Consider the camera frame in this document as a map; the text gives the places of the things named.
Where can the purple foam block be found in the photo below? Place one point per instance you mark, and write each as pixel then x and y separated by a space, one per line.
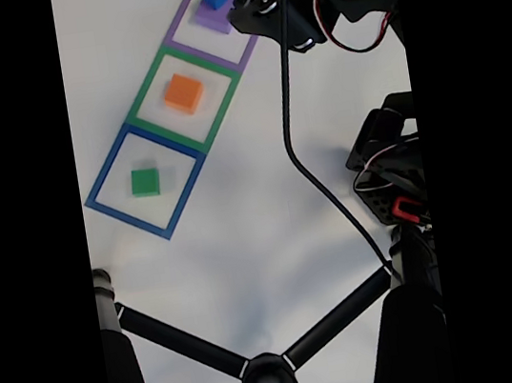
pixel 211 20

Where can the orange foam block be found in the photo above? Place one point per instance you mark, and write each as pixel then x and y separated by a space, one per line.
pixel 183 92

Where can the red clamp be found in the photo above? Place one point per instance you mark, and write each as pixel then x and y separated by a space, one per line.
pixel 400 208

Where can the black camera tripod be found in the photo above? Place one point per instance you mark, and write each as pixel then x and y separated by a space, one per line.
pixel 267 382

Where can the blue square frame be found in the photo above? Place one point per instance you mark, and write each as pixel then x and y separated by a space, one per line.
pixel 185 197

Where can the green square frame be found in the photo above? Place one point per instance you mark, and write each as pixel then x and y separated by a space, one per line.
pixel 222 110

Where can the purple square frame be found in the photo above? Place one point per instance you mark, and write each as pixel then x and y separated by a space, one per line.
pixel 196 51

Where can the green foam block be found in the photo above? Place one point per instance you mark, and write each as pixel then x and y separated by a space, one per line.
pixel 144 181

